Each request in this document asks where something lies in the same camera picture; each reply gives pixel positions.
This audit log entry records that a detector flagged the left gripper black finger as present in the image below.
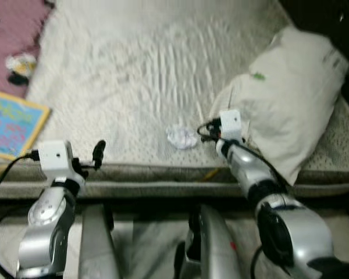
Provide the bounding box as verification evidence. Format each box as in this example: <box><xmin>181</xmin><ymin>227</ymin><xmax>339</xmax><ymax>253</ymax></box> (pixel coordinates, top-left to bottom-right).
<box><xmin>92</xmin><ymin>139</ymin><xmax>106</xmax><ymax>171</ymax></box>

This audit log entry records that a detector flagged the white paper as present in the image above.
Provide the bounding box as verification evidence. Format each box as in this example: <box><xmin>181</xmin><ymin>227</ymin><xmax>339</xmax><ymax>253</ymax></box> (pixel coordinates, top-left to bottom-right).
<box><xmin>165</xmin><ymin>124</ymin><xmax>199</xmax><ymax>151</ymax></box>

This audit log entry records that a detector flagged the blue yellow children's book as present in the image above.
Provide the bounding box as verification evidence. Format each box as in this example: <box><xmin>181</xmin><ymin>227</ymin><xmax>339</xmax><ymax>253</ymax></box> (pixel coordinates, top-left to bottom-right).
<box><xmin>0</xmin><ymin>90</ymin><xmax>52</xmax><ymax>162</ymax></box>

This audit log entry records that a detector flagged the cream pillow with black print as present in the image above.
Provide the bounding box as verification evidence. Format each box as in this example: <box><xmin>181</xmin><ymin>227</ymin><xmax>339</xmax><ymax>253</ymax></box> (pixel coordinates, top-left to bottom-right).
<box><xmin>211</xmin><ymin>25</ymin><xmax>349</xmax><ymax>187</ymax></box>

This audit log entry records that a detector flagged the pink cartoon print blanket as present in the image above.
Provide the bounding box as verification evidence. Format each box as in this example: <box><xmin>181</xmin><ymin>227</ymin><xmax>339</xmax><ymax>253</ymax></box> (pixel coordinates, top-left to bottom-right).
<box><xmin>0</xmin><ymin>0</ymin><xmax>54</xmax><ymax>101</ymax></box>

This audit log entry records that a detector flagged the black bed base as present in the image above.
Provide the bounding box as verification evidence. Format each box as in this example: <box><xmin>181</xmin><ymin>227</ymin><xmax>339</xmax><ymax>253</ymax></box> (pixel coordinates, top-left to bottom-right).
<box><xmin>0</xmin><ymin>195</ymin><xmax>349</xmax><ymax>217</ymax></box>

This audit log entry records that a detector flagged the silver left robot leg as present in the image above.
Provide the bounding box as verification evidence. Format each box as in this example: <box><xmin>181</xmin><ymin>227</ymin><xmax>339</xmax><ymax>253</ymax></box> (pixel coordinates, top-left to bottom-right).
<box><xmin>77</xmin><ymin>203</ymin><xmax>122</xmax><ymax>279</ymax></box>

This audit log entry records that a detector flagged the silver robot leg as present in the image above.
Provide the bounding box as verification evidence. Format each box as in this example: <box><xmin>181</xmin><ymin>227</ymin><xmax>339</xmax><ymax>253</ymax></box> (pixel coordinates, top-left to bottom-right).
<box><xmin>173</xmin><ymin>203</ymin><xmax>243</xmax><ymax>279</ymax></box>
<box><xmin>77</xmin><ymin>203</ymin><xmax>122</xmax><ymax>279</ymax></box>

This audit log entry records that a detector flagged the white quilted mattress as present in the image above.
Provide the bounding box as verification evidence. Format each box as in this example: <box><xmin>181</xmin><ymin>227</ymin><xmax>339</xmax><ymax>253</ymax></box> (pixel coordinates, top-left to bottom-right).
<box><xmin>0</xmin><ymin>0</ymin><xmax>349</xmax><ymax>201</ymax></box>

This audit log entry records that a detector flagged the silver right robot leg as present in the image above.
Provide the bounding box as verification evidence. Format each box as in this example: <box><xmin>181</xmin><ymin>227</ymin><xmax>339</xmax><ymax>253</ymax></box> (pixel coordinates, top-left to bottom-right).
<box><xmin>173</xmin><ymin>203</ymin><xmax>243</xmax><ymax>279</ymax></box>

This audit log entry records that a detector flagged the black tufted headboard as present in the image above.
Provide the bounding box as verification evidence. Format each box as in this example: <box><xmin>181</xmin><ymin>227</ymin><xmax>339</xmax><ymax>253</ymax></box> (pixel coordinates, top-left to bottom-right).
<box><xmin>278</xmin><ymin>0</ymin><xmax>349</xmax><ymax>120</ymax></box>

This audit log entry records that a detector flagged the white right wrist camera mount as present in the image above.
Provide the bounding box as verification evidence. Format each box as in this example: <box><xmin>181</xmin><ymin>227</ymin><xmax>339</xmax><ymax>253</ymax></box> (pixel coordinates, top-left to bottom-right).
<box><xmin>219</xmin><ymin>110</ymin><xmax>244</xmax><ymax>142</ymax></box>

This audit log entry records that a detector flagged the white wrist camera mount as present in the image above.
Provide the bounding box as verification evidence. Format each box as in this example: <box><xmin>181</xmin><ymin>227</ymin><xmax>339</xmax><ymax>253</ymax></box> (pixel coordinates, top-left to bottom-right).
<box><xmin>37</xmin><ymin>140</ymin><xmax>76</xmax><ymax>174</ymax></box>
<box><xmin>219</xmin><ymin>110</ymin><xmax>244</xmax><ymax>142</ymax></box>

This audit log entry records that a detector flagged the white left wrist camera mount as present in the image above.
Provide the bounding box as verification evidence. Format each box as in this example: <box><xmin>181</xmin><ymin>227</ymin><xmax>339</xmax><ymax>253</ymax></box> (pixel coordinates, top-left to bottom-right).
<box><xmin>37</xmin><ymin>140</ymin><xmax>76</xmax><ymax>174</ymax></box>

